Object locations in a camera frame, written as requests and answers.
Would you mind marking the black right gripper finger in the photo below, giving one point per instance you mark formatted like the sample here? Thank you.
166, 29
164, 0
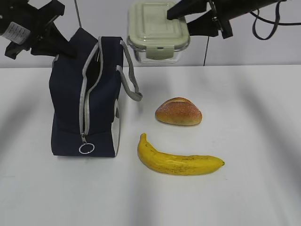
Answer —
186, 7
210, 24

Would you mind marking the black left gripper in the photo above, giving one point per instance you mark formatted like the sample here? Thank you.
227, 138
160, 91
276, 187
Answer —
19, 21

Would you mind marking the green lid glass food container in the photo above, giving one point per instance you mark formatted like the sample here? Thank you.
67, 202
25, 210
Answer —
152, 37

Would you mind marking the navy blue lunch bag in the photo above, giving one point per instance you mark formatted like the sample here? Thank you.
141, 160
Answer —
85, 95

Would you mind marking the brown bread roll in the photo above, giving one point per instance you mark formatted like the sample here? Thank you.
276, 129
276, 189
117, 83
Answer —
179, 111

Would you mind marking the yellow banana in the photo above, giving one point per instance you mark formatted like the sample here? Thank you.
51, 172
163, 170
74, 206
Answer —
180, 165

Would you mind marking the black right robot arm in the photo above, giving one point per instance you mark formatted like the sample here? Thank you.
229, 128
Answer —
230, 9

